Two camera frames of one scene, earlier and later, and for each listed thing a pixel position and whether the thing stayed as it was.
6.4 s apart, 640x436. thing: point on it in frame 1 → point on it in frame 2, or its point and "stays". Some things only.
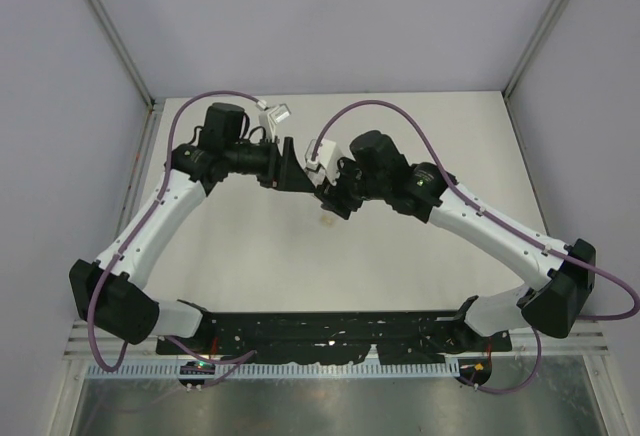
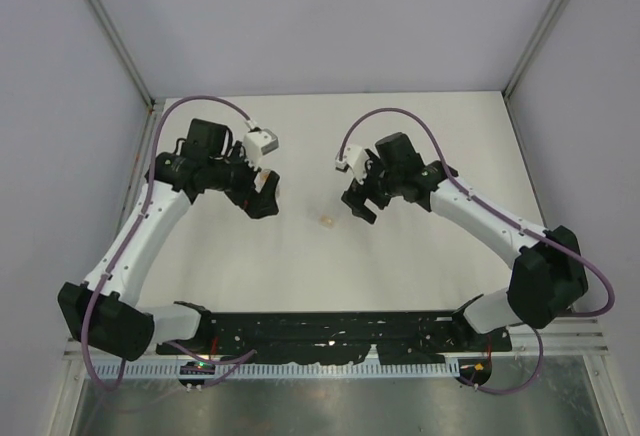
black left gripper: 285,172 → 256,204
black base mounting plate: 336,337 stays
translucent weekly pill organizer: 327,220 stays
